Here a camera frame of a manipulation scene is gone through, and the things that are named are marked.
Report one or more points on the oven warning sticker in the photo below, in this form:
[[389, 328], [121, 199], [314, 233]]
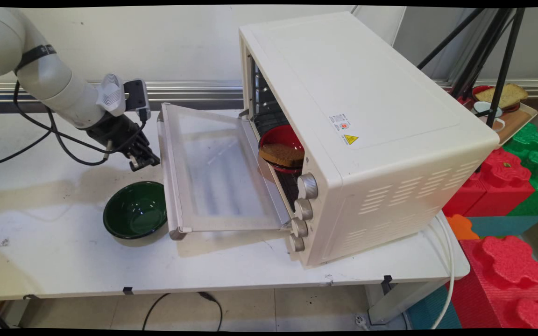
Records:
[[344, 128]]

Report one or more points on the orange foam block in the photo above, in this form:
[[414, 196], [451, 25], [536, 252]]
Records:
[[461, 227]]

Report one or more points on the teal foam mat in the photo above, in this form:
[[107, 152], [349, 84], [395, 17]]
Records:
[[432, 310]]

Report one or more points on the red bowl under bread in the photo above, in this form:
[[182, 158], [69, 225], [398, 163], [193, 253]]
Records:
[[481, 89]]

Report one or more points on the teal foam block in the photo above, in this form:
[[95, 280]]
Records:
[[502, 226]]

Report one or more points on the glass oven door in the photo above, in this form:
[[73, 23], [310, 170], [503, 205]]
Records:
[[217, 177]]

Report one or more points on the aluminium wall rail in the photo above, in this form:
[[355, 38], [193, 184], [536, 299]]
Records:
[[180, 91]]

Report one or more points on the bread slice with crust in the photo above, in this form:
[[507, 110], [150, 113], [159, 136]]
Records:
[[507, 94]]

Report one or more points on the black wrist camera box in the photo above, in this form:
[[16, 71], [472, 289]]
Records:
[[136, 98]]

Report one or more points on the white cup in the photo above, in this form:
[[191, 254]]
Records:
[[486, 109]]

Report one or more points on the brown toast slice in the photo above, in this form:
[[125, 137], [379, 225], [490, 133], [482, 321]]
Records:
[[282, 155]]

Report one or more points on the beige serving tray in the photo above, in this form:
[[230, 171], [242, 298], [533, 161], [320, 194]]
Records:
[[516, 121]]

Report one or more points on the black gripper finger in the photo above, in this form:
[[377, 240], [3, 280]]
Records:
[[151, 156], [137, 161]]

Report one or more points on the large red foam block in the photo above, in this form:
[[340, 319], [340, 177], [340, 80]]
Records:
[[502, 284]]

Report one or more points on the dark green bowl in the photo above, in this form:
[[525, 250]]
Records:
[[134, 212]]

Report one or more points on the cream white toaster oven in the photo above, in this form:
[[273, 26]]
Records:
[[367, 93]]

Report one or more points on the silver oven knob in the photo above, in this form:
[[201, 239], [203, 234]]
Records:
[[300, 227], [297, 243], [308, 186], [303, 209]]

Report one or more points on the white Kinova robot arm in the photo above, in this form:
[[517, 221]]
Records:
[[49, 79]]

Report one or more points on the red enamel bowl black rim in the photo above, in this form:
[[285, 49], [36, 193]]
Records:
[[282, 135]]

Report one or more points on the white table leg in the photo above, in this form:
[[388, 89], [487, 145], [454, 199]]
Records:
[[399, 298]]

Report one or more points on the green foam block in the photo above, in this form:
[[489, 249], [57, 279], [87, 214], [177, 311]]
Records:
[[537, 158]]

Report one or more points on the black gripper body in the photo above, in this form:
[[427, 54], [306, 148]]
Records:
[[115, 130]]

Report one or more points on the black tripod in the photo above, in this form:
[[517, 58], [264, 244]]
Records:
[[502, 60]]

